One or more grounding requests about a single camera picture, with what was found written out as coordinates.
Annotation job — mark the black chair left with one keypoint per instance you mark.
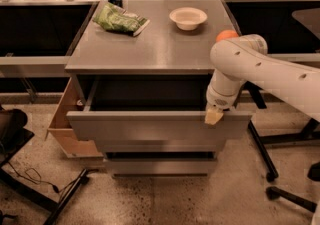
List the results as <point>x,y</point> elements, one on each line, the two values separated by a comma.
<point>42,166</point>

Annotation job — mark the cardboard box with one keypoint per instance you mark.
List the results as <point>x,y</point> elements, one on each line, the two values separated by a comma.
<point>62,131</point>

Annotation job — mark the grey bottom drawer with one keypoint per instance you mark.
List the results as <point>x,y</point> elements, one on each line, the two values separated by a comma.
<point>157,167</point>

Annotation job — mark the grey drawer cabinet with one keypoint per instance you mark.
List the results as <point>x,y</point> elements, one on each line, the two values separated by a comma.
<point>160,50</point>

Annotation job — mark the green chip bag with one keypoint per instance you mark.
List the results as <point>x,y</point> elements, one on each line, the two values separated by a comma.
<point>113,18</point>

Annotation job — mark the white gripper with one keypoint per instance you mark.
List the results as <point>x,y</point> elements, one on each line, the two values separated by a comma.
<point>218,99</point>

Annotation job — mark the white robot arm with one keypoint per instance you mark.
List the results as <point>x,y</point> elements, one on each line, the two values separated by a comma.
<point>244,59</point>

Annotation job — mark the grey drawer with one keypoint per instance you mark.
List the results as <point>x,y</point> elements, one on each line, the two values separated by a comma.
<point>157,167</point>
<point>152,109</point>
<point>159,145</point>

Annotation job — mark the white bowl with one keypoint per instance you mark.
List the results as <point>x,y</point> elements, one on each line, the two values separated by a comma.
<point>188,18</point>

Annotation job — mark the grey middle drawer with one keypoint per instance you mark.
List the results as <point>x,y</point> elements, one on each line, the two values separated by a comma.
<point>159,145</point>

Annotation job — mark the orange fruit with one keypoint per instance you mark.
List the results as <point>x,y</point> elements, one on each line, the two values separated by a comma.
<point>226,34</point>

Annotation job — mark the grey top drawer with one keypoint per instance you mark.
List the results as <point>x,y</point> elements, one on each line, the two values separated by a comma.
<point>152,109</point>

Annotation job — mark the black stand leg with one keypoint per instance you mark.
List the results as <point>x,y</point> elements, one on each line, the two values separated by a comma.
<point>308,133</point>

